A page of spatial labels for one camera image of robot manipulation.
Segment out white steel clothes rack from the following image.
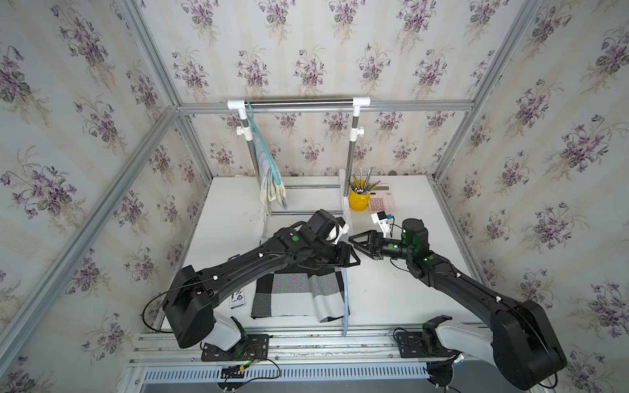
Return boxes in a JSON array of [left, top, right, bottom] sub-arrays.
[[227, 96, 371, 229]]

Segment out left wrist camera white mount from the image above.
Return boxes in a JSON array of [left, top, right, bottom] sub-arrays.
[[327, 216, 350, 245]]

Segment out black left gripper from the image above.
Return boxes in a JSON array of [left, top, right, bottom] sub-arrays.
[[311, 242, 366, 273]]

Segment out pink calculator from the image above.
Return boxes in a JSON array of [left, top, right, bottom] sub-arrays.
[[369, 183, 396, 214]]

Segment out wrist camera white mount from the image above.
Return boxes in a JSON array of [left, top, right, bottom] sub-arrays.
[[327, 216, 350, 245], [371, 211, 394, 237]]

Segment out pencils in cup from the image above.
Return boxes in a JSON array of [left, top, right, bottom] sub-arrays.
[[347, 170, 381, 195]]

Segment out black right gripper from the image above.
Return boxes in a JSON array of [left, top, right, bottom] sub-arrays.
[[349, 232, 414, 261]]

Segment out aluminium mounting rail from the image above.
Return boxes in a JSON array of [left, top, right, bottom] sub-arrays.
[[128, 322, 497, 368]]

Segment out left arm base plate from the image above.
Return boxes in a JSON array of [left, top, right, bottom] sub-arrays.
[[201, 334, 270, 362]]

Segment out black white checkered scarf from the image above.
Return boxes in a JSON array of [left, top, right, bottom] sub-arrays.
[[251, 266, 344, 324]]

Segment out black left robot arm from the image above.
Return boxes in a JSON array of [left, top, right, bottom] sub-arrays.
[[162, 209, 360, 351]]

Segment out blue cream plaid scarf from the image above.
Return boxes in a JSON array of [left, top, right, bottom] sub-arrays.
[[252, 125, 288, 211]]

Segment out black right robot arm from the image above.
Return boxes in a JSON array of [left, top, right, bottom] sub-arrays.
[[349, 219, 568, 391]]

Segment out teal plastic hanger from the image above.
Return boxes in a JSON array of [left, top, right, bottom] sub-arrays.
[[238, 100, 282, 187]]

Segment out yellow pencil cup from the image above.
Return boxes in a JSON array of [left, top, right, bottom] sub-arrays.
[[348, 189, 370, 212]]

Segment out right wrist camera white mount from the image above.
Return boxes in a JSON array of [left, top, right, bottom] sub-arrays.
[[371, 211, 394, 237]]

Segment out light blue plastic hanger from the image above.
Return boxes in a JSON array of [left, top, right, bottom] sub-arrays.
[[341, 268, 350, 337]]

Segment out packaged pen blister pack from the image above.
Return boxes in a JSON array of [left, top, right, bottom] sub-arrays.
[[229, 289, 246, 309]]

